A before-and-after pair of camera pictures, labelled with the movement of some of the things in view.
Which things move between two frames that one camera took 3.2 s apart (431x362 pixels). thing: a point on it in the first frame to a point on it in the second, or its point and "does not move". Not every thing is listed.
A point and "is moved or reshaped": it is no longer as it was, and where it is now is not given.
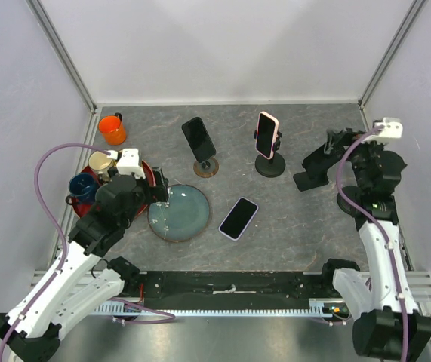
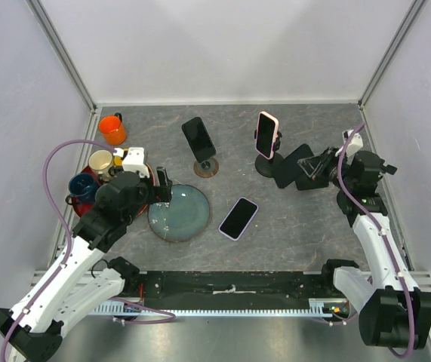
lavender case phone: [236, 221] does not move
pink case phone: [266, 134] does not move
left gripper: [159, 192] does not move
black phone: [318, 163] is moved or reshaped
